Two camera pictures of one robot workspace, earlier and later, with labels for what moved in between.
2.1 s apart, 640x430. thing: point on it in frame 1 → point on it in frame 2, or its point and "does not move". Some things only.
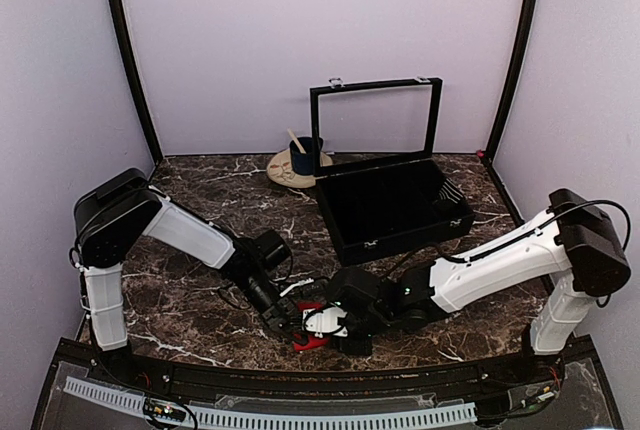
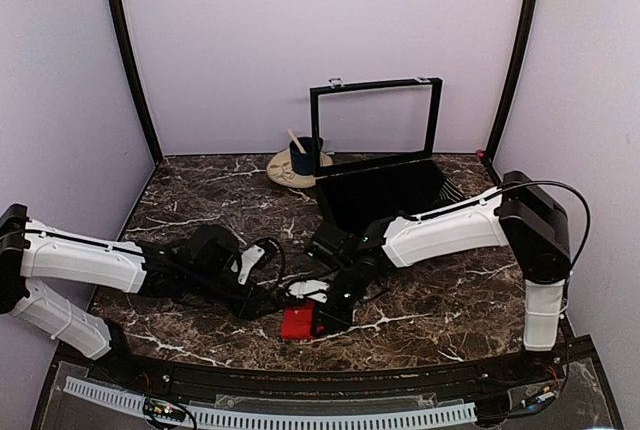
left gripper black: x=282 y=312 → x=247 y=306
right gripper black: x=361 y=348 → x=334 y=319
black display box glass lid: x=379 y=188 does not move
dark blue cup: x=303 y=163 does not move
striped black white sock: x=449 y=191 does not move
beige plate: x=279 y=169 does not move
